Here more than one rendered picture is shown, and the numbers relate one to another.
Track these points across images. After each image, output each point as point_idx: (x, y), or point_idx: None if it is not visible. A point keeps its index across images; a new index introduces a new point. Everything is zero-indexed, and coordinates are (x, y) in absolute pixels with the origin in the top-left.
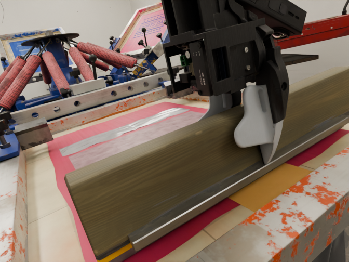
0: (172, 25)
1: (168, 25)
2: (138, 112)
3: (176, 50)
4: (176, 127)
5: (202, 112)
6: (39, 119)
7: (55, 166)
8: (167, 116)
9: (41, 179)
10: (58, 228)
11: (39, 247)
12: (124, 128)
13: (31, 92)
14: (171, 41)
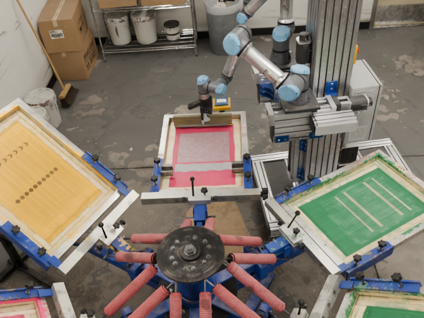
0: (211, 104)
1: (211, 104)
2: (187, 183)
3: (209, 108)
4: (192, 154)
5: (176, 158)
6: (233, 168)
7: (234, 157)
8: (187, 164)
9: (238, 153)
10: (236, 134)
11: (239, 132)
12: (206, 164)
13: None
14: (211, 106)
